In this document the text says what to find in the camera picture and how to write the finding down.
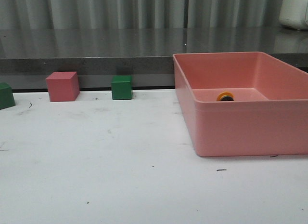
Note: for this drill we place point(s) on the pink plastic bin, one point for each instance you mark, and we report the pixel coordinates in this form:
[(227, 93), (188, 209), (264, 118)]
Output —
[(269, 114)]

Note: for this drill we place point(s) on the dark grey counter shelf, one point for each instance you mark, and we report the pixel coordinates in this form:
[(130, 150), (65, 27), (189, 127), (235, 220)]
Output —
[(27, 57)]

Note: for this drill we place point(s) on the yellow push button switch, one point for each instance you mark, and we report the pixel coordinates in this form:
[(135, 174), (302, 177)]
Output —
[(225, 96)]

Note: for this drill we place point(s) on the white appliance in background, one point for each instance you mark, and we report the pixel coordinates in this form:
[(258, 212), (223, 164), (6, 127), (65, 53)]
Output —
[(294, 14)]

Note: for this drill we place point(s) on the green cube block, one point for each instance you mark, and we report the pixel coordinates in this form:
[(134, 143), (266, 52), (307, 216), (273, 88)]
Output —
[(121, 87)]

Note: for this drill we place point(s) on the pink cube block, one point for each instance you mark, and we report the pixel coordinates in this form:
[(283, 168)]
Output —
[(63, 86)]

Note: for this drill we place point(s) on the green block at left edge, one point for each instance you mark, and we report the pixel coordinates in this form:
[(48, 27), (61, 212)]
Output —
[(6, 96)]

